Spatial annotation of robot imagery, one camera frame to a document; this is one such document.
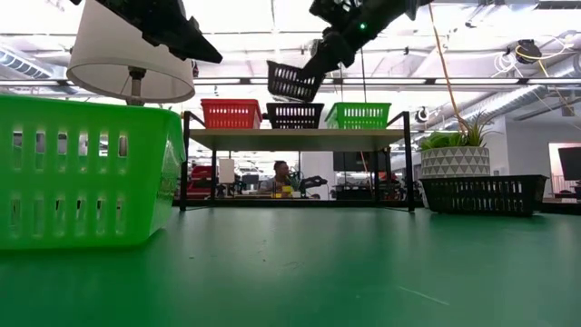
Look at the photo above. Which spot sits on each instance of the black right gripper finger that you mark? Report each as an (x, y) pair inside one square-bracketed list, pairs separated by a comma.
[(318, 66)]

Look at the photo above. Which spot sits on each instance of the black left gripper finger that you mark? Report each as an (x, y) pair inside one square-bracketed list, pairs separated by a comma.
[(199, 50)]

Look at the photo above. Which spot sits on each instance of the black plastic basket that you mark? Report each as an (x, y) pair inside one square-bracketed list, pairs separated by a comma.
[(295, 106), (481, 178), (290, 97)]

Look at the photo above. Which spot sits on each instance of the green plastic basket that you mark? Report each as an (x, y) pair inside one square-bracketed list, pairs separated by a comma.
[(358, 106), (91, 181)]

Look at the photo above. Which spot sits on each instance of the red plastic basket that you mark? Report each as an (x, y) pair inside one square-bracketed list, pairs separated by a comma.
[(231, 102)]

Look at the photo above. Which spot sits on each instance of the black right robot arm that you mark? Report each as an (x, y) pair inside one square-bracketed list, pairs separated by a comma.
[(417, 6)]

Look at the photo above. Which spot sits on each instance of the black background robot arm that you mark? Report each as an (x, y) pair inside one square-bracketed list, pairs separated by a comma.
[(313, 181)]

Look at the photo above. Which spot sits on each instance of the white lamp shade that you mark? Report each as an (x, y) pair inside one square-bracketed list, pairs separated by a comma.
[(131, 63)]

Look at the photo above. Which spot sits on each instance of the dark monitor screen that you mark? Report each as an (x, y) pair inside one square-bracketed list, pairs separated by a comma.
[(358, 161)]

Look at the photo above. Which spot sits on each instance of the person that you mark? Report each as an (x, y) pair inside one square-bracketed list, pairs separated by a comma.
[(280, 170)]

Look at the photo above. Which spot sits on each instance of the round black ceiling device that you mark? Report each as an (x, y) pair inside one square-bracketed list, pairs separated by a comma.
[(422, 115)]

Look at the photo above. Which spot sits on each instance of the white board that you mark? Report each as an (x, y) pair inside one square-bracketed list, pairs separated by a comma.
[(227, 170)]

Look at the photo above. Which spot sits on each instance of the red tool cabinet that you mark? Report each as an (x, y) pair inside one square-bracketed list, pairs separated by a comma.
[(199, 175)]

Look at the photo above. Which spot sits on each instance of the potted plant in patterned pot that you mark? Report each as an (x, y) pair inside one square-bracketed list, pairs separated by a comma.
[(454, 161)]

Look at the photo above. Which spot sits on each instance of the wooden shelf with black frame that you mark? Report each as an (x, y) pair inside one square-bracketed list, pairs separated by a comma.
[(295, 139)]

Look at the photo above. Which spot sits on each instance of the black table frame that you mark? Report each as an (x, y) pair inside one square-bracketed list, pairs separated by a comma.
[(295, 203)]

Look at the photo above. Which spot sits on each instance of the dark wall screen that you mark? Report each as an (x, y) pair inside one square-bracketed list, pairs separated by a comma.
[(571, 163)]

